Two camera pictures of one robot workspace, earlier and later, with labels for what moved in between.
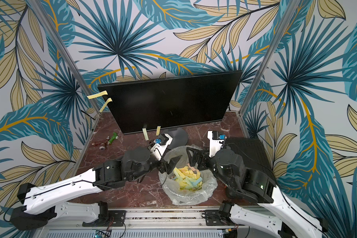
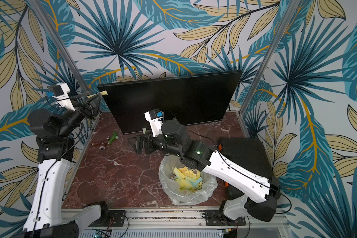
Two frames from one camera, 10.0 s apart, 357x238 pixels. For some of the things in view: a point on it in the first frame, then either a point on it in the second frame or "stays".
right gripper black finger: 192,159 → 134,141
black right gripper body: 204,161 → 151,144
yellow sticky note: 100,93 stays
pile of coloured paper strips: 188,178 stays
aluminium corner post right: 293,7 stays
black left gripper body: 161,164 → 89,112
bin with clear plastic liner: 185,184 stays
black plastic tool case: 253,154 stays
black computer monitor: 146,104 stays
